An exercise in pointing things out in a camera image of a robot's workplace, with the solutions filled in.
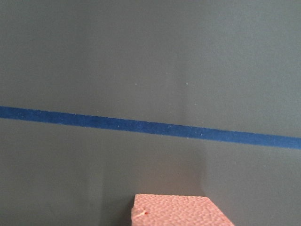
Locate orange foam block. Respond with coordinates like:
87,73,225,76
131,194,234,226

